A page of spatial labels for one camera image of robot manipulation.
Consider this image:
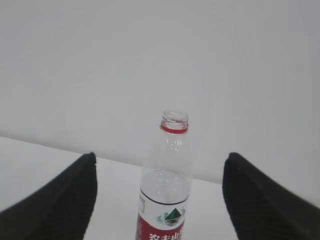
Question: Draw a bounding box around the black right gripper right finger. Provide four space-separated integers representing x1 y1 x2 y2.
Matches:
222 152 320 240

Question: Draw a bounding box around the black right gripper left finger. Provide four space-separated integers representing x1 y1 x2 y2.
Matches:
0 152 97 240

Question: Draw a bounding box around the clear water bottle red label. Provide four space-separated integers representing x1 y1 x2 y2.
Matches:
135 110 193 240

